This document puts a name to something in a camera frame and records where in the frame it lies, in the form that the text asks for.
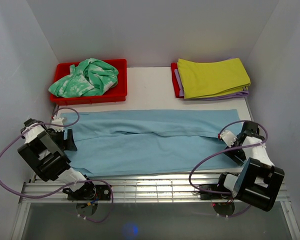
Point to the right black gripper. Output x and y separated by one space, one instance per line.
231 154

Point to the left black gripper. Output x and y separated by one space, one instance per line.
68 144

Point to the light blue trousers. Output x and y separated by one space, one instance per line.
141 142

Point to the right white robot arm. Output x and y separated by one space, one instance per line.
260 180

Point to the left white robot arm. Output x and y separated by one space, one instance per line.
44 151

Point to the lilac folded trousers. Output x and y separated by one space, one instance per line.
180 85

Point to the green white patterned trousers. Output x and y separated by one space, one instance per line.
91 77

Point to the yellow folded trousers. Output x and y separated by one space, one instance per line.
212 77

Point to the red folded trousers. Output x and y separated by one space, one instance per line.
176 81

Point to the red plastic bin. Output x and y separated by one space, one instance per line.
116 94

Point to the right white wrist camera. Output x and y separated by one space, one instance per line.
227 137

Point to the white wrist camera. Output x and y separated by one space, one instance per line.
227 137
57 123

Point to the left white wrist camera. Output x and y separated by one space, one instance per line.
57 123

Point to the aluminium rail frame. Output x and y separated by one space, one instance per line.
156 188

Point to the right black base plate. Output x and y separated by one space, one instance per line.
213 196

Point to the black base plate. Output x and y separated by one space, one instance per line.
100 192
213 196

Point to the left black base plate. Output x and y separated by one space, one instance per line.
100 192

